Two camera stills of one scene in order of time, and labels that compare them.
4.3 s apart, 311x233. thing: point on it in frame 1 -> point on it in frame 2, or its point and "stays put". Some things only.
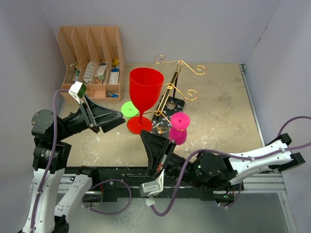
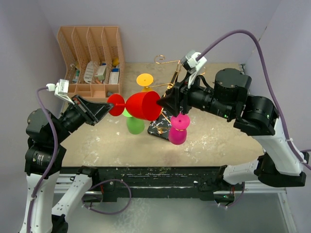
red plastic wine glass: [146, 85] -> [142, 105]
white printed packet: [88, 73] stays put
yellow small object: [115, 61] stays put
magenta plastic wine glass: [180, 122] stays put
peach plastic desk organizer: [94, 59] stays put
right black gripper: [160, 151] -> [171, 100]
